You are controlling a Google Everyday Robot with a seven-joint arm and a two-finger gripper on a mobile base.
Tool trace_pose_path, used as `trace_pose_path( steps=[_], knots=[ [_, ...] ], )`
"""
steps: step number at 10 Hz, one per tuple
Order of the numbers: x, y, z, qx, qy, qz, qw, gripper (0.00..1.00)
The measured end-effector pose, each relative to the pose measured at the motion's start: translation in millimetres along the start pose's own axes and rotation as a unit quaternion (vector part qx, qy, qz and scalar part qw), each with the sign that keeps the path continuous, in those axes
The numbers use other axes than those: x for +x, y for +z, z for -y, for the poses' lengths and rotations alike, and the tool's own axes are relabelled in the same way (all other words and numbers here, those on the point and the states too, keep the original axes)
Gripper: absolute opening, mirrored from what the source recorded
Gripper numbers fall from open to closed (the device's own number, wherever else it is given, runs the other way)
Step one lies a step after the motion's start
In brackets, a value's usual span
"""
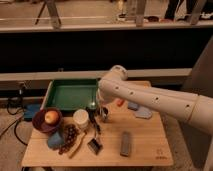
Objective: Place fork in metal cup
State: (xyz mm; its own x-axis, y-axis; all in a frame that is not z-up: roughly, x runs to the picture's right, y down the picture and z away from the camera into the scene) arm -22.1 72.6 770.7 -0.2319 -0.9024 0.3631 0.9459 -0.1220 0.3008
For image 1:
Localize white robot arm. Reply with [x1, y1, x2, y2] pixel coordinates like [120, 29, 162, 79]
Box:
[97, 65, 213, 135]

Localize white plastic cup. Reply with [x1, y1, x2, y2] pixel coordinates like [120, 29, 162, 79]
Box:
[73, 109, 89, 130]

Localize orange carrot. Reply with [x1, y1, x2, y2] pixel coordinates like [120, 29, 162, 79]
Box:
[116, 99, 125, 107]

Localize blue sponge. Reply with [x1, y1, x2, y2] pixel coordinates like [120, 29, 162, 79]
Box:
[127, 102, 139, 111]

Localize green plastic tray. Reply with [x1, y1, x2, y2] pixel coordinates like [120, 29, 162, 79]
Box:
[42, 79, 97, 111]

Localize wooden cutting board table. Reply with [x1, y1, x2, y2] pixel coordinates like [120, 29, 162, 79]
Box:
[22, 101, 173, 167]

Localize bunch of dark grapes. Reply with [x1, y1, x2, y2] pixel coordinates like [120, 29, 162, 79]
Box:
[59, 124, 79, 155]

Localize grey rectangular sharpening block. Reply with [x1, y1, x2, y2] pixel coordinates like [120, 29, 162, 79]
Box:
[120, 131, 132, 157]

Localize black spatula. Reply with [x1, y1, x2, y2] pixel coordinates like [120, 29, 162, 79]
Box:
[86, 108, 103, 155]

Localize red yellow apple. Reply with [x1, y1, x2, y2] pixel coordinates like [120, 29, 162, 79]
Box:
[45, 111, 59, 125]

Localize dark red bowl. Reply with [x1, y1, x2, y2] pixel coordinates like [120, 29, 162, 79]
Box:
[32, 107, 63, 134]

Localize blue box on floor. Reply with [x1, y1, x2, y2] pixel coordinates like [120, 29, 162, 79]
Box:
[24, 104, 41, 121]

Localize wooden handled brush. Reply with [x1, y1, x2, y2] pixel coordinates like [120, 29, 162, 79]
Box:
[67, 131, 86, 158]

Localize black cables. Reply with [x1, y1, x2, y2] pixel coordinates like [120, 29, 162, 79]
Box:
[0, 81, 29, 147]

